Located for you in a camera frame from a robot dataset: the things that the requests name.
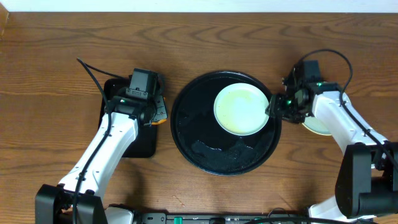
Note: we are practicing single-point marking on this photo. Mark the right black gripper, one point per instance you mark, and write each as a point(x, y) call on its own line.
point(277, 106)

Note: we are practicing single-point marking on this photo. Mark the black round tray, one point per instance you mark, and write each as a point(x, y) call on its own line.
point(204, 143)

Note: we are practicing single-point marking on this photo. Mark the light green plate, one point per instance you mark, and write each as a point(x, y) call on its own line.
point(316, 126)
point(240, 109)

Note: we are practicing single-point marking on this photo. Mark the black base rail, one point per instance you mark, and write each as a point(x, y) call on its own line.
point(217, 218)

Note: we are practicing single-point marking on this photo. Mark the orange sponge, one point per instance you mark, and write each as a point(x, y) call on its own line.
point(161, 113)

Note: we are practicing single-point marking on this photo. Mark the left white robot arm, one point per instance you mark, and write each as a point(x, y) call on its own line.
point(128, 129)

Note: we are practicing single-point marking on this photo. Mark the black rectangular tray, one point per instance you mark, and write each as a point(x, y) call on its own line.
point(145, 144)

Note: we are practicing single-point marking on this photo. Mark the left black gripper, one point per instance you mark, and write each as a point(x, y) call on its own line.
point(159, 109)

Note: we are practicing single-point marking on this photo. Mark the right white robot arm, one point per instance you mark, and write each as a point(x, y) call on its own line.
point(366, 186)

